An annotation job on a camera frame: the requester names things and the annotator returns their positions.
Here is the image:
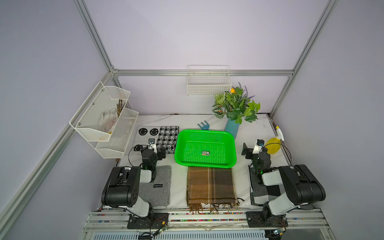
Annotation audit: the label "grey scarf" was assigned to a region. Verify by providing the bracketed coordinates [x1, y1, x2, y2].
[139, 166, 172, 207]

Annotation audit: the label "green plastic basket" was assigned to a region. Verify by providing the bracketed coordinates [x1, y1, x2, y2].
[174, 130, 237, 169]

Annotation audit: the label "brown plaid scarf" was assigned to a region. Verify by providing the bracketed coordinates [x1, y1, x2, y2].
[186, 167, 240, 214]

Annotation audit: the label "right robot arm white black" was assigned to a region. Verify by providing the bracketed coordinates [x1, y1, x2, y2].
[241, 140, 326, 221]

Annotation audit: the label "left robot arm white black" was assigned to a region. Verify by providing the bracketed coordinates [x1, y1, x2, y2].
[101, 145, 166, 221]

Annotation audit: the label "houndstooth folded scarf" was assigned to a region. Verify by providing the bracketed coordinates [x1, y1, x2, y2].
[156, 126, 180, 154]

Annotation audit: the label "white scarf black circles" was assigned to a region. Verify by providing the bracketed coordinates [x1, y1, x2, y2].
[131, 126, 161, 155]

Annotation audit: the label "yellow spray bottle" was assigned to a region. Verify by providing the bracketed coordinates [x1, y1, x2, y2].
[265, 126, 285, 155]

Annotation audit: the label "blue hand rake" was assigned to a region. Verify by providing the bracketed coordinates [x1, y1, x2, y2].
[198, 121, 210, 130]

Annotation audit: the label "artificial plant teal vase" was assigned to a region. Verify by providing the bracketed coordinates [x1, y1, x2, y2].
[212, 84, 261, 138]

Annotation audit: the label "clear glove in shelf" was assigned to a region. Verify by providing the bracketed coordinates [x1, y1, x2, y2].
[98, 109, 118, 134]

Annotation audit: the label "dried twigs in shelf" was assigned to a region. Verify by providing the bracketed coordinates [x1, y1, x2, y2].
[117, 99, 125, 118]

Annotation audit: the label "white mesh two-tier shelf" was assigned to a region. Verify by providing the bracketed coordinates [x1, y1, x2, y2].
[69, 82, 139, 159]

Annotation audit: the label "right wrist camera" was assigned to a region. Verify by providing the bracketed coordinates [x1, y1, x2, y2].
[253, 139, 265, 154]

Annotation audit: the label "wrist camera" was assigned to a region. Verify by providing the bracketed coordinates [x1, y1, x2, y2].
[253, 139, 265, 154]
[149, 138, 157, 153]

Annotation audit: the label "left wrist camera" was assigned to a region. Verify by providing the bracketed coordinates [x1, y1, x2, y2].
[149, 138, 157, 153]

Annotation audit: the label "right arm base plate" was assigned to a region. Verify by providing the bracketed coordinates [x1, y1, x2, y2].
[246, 212, 288, 228]

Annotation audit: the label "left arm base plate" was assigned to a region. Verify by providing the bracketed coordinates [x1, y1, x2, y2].
[127, 213, 169, 230]

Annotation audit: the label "aluminium front rail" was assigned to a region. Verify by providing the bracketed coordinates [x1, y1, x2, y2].
[82, 209, 330, 233]

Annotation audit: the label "white wire wall basket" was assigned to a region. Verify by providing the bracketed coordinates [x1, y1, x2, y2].
[187, 65, 232, 97]

